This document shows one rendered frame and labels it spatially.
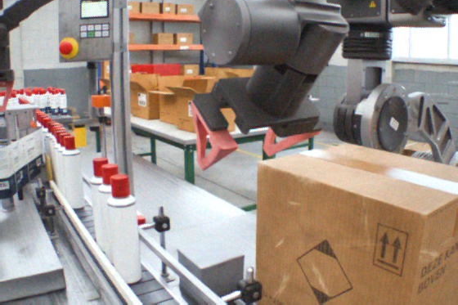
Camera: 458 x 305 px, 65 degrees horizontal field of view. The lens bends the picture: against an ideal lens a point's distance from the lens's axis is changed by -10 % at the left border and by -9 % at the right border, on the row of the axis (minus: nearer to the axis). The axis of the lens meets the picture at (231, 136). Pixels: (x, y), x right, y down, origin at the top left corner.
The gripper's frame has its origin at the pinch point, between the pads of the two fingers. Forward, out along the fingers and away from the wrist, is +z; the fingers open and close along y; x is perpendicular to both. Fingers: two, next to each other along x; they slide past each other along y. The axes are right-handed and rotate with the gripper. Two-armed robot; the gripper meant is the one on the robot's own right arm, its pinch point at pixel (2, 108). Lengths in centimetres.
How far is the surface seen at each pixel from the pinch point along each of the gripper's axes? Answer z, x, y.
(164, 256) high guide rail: 22, 21, 46
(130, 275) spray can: 28, 17, 39
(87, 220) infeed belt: 30.5, 18.1, 4.0
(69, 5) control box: -25.7, 20.3, -10.8
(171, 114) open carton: 35, 134, -180
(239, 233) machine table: 36, 53, 23
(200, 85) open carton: 12, 152, -163
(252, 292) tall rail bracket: 22, 26, 63
